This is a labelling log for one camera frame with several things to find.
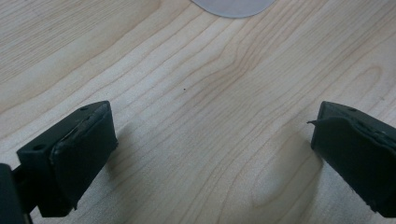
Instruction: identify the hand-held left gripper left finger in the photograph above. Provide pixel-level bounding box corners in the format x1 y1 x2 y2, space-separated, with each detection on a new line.
16 100 120 218

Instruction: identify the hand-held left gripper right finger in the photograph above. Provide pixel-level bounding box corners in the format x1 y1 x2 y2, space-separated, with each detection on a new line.
306 100 396 218

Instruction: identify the clear plastic storage box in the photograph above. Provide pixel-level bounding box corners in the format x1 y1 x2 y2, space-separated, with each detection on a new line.
190 0 278 19

